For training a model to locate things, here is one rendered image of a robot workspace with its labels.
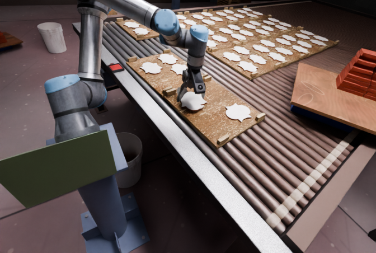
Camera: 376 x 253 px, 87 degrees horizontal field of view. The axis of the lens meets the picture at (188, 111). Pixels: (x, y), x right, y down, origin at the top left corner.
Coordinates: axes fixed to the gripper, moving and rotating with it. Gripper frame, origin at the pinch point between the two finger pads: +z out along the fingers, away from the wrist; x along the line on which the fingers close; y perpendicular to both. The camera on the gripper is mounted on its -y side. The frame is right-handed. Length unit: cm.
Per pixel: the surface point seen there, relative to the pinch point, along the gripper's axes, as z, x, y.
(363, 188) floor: 96, -170, -45
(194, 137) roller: 4.4, 4.5, -19.4
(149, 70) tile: 1.7, 14.5, 35.1
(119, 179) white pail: 82, 43, 14
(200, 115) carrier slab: 2.7, -2.3, -8.4
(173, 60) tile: 1.7, -3.4, 44.9
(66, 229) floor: 96, 80, -5
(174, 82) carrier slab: 2.7, 2.2, 21.1
